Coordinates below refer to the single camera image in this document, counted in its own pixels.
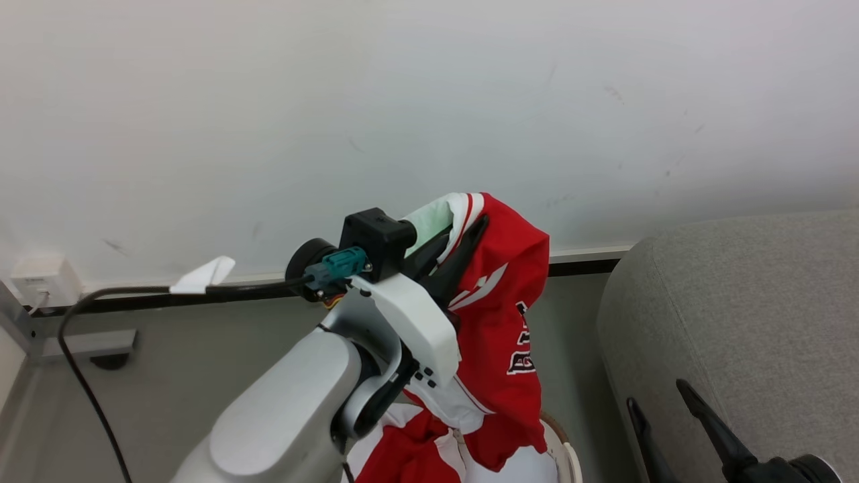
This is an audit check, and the grey fabric sofa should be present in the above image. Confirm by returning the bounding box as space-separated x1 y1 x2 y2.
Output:
596 209 859 483

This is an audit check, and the white laundry basket brown rim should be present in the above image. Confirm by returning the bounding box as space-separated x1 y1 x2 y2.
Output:
539 411 583 483

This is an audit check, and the grey metal frame leg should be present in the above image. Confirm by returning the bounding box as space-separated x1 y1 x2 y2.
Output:
0 278 139 367

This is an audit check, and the white and black baseboard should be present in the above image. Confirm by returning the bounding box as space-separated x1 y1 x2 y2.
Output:
81 246 635 315

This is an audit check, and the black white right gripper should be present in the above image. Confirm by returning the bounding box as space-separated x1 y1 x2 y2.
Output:
626 378 844 483

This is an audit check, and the teal cable connector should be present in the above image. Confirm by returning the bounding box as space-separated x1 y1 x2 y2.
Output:
305 246 369 287

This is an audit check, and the white cable tag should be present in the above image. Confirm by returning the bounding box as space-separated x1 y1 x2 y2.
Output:
169 256 236 295

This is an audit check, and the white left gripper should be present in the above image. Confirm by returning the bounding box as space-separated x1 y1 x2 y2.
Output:
348 215 490 391

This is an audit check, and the white wall socket box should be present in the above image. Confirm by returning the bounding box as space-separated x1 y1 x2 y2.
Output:
9 254 83 309

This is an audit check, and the red and white jersey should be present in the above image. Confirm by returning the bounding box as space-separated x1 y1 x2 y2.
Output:
346 192 552 483

